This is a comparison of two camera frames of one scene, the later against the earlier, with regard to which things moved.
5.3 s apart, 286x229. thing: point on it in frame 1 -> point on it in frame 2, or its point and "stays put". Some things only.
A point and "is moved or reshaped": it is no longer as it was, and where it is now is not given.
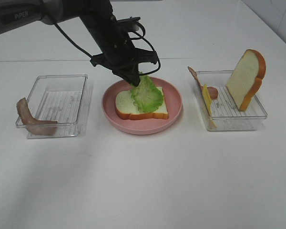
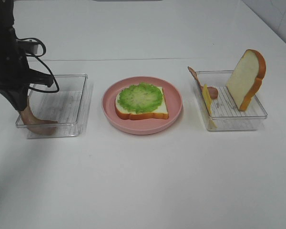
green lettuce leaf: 146,96 is moved or reshaped
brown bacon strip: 42,127 stays put
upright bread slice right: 246,78 stays put
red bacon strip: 213,90 stays put
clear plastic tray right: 225,113 stays put
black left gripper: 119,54 -> 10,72
